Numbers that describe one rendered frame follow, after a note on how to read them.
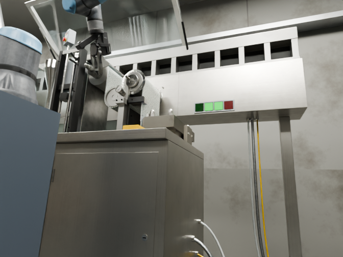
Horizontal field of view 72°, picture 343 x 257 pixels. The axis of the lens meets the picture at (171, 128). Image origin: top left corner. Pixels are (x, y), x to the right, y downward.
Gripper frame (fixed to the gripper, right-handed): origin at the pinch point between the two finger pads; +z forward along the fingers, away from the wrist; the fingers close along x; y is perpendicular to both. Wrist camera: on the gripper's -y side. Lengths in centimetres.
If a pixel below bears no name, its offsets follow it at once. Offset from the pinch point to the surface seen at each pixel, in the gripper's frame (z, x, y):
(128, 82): 6.4, -4.8, 14.9
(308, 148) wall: 82, -44, 184
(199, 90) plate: 15, -17, 60
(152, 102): 18.8, -7.1, 28.0
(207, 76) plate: 6, -19, 66
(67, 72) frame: -2.2, 26.1, -5.6
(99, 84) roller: 6.4, 17.0, 8.3
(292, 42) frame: -9, -60, 96
